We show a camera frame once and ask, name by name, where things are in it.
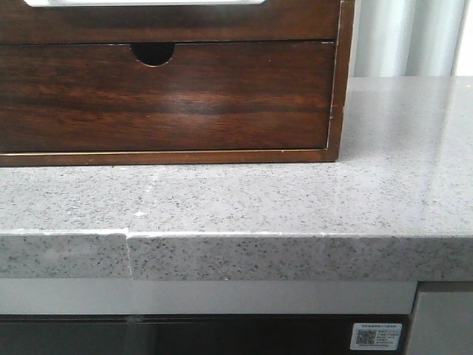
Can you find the dark wooden drawer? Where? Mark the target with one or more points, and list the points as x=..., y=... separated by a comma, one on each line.
x=100, y=98

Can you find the dark wooden drawer cabinet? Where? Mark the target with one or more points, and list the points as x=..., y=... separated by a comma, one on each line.
x=152, y=32

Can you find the white QR code sticker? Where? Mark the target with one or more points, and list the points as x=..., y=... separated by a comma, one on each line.
x=375, y=336

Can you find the white curtain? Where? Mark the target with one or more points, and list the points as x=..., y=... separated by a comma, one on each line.
x=411, y=38

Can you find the white tray on cabinet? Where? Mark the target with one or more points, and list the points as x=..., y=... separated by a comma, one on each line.
x=120, y=3

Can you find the grey lower cabinet door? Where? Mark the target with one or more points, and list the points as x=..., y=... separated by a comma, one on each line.
x=442, y=319

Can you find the black oven front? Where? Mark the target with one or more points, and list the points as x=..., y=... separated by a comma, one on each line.
x=188, y=334

